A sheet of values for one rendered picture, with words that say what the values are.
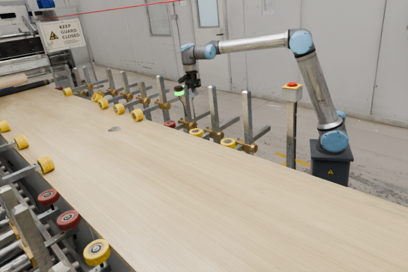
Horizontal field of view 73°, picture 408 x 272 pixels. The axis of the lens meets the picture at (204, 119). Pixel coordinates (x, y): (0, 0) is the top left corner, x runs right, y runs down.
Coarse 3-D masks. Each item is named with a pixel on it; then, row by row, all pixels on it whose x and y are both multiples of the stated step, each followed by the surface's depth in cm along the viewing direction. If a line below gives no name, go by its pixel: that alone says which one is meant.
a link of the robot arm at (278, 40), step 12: (252, 36) 174; (264, 36) 169; (276, 36) 166; (288, 36) 161; (216, 48) 180; (228, 48) 177; (240, 48) 175; (252, 48) 173; (264, 48) 171; (288, 48) 166
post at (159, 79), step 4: (160, 76) 194; (160, 80) 195; (160, 84) 195; (164, 84) 198; (160, 88) 197; (164, 88) 198; (160, 92) 198; (164, 92) 199; (160, 96) 200; (164, 96) 200; (160, 100) 202; (164, 100) 201; (164, 112) 204; (168, 112) 206; (164, 116) 206; (168, 116) 206; (164, 120) 208; (168, 120) 207
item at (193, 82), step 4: (188, 72) 180; (192, 72) 179; (196, 72) 180; (192, 76) 180; (196, 76) 181; (188, 80) 183; (192, 80) 181; (196, 80) 181; (188, 84) 185; (192, 84) 182; (196, 84) 184; (200, 84) 185; (192, 88) 182
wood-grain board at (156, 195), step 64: (64, 128) 195; (128, 128) 183; (64, 192) 123; (128, 192) 118; (192, 192) 113; (256, 192) 109; (320, 192) 105; (128, 256) 87; (192, 256) 84; (256, 256) 82; (320, 256) 80; (384, 256) 77
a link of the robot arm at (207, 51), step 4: (208, 44) 171; (196, 48) 171; (200, 48) 170; (204, 48) 170; (208, 48) 169; (212, 48) 171; (196, 52) 171; (200, 52) 170; (204, 52) 169; (208, 52) 169; (212, 52) 171; (196, 56) 173; (200, 56) 172; (204, 56) 171; (208, 56) 170; (212, 56) 172
